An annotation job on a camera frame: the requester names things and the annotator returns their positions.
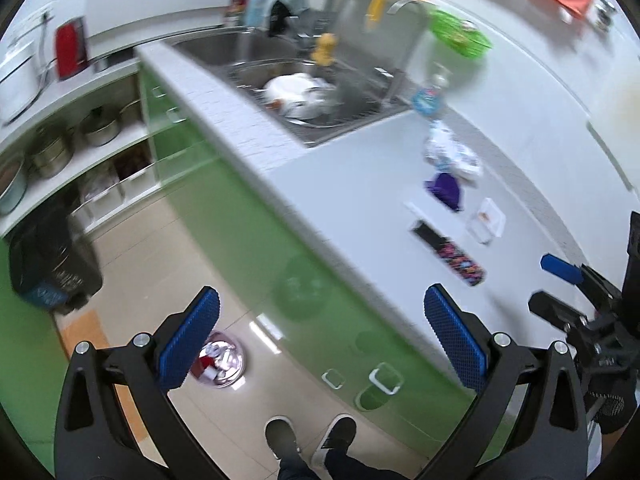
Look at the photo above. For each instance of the dark hanging cloth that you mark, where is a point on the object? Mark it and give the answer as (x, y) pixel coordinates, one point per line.
(279, 17)

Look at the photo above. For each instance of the white open shelf unit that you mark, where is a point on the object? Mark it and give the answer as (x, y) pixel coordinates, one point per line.
(115, 110)

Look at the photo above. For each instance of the green counter cabinet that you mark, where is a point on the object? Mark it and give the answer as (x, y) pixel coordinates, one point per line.
(225, 210)

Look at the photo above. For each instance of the green plastic basket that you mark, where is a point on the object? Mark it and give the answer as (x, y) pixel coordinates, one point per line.
(457, 35)

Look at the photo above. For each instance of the stainless steel sink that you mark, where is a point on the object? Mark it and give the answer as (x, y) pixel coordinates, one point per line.
(225, 47)

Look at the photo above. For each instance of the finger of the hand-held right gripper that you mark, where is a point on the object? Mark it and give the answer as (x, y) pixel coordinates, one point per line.
(552, 307)
(560, 267)

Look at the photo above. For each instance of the white and blue plastic bag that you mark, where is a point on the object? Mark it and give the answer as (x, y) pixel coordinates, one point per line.
(452, 152)

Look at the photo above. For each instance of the yellow plastic scraper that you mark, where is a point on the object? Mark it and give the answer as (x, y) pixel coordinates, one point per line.
(376, 10)

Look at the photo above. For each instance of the person's right hand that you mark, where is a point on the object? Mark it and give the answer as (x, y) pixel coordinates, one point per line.
(612, 410)

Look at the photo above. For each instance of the white rectangular container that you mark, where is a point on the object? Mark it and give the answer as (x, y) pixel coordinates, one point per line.
(482, 227)

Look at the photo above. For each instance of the person's right leg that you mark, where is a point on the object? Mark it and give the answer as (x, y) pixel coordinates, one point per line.
(365, 467)

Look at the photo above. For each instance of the yellow hanging sponge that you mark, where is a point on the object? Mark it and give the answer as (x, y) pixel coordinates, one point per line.
(324, 50)

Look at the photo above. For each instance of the steel pot with lid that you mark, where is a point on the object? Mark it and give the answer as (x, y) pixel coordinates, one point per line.
(100, 127)

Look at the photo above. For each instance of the pink trash bin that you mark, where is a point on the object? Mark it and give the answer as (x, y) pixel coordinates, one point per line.
(235, 365)

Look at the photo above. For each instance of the steel steamer pot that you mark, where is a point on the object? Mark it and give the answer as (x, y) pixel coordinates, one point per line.
(50, 155)

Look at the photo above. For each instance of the pale enamel basin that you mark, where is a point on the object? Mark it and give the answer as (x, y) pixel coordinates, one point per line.
(12, 187)

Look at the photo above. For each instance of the purple cloth pouch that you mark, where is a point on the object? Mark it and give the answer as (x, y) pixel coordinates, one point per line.
(446, 189)

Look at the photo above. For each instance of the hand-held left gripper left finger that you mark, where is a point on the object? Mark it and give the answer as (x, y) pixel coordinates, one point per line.
(192, 340)

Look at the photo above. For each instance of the person's leg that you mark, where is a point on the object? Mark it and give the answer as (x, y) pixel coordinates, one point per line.
(297, 469)
(365, 467)

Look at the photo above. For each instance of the dark pink bottle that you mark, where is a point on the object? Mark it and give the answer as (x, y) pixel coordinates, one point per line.
(239, 10)

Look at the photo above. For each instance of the slim chrome faucet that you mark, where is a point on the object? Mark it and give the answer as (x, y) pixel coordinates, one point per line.
(400, 80)

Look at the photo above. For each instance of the person's right shoe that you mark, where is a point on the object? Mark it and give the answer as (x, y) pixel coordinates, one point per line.
(336, 437)

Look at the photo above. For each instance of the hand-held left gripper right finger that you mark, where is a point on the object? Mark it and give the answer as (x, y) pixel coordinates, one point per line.
(457, 340)

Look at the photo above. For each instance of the dark floral printed box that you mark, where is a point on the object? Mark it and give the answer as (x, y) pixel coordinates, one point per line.
(455, 255)

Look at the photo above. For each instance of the hand soap pump bottle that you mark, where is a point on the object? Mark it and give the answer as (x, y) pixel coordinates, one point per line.
(427, 100)

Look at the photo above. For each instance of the green side panel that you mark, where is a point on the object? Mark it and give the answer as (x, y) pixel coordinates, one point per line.
(25, 360)

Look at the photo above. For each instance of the white plate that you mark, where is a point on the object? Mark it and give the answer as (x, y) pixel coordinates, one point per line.
(290, 87)

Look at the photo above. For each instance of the red appliance part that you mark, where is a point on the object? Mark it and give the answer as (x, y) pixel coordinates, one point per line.
(70, 50)

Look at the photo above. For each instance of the person's left leg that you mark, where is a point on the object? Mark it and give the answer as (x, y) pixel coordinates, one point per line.
(297, 469)

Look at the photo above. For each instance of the white dishwasher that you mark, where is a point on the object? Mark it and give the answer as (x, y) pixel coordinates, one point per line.
(150, 0)

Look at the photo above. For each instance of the blue capped detergent bottle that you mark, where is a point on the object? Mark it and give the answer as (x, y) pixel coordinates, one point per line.
(257, 7)

